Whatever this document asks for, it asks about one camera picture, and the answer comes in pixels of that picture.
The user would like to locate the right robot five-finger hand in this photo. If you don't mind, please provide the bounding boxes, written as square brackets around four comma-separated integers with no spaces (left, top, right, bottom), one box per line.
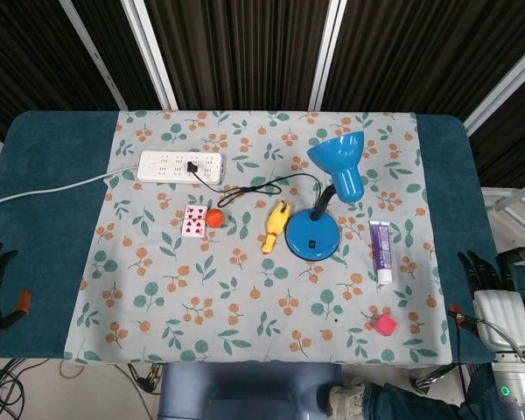
[447,248,525,352]

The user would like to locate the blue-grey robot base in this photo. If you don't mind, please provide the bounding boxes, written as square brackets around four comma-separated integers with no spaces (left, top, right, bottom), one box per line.
[157,361,343,420]

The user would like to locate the blue desk lamp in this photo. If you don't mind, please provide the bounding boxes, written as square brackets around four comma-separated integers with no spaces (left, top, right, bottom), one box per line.
[284,129,368,263]

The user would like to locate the teal table cover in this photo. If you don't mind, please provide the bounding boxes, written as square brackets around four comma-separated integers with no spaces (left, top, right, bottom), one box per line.
[0,109,500,365]

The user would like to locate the pink cube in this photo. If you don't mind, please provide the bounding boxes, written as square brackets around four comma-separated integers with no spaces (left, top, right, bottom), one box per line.
[373,313,398,338]

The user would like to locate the person's blue jeans leg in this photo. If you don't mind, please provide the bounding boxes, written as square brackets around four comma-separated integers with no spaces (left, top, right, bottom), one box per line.
[361,379,487,420]

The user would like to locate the purple toothpaste tube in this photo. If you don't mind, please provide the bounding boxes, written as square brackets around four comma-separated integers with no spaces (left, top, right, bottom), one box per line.
[368,220,396,286]

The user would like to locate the person's beige shoe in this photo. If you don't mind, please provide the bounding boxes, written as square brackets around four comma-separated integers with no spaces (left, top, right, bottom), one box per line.
[325,378,370,420]

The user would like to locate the playing card with hearts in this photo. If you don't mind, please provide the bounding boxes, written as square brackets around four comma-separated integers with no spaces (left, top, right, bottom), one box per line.
[180,204,208,239]

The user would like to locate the white power strip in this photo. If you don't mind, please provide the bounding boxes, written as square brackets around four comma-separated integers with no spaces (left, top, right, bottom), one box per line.
[136,150,227,186]

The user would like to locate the yellow rubber chicken toy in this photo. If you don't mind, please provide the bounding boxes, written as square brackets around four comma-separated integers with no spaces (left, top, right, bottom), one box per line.
[261,199,292,256]

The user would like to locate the floral fruit print tablecloth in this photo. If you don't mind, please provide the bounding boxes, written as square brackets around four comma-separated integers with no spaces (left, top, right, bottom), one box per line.
[62,108,454,366]

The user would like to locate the black pleated curtain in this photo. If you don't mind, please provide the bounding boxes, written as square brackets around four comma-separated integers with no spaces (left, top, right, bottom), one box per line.
[0,0,525,189]

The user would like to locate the floor cable bundle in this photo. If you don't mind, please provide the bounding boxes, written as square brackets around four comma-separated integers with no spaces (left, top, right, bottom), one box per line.
[0,357,87,420]

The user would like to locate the white power strip cable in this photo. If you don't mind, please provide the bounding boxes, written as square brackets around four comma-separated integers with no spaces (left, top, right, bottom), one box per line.
[0,167,141,214]

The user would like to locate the white aluminium frame post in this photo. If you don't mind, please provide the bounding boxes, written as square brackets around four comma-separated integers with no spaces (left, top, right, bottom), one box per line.
[121,0,179,111]
[59,0,131,111]
[462,42,525,136]
[307,0,347,112]

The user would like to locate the black plug with cable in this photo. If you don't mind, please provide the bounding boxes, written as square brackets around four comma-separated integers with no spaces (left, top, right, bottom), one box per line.
[185,161,326,209]

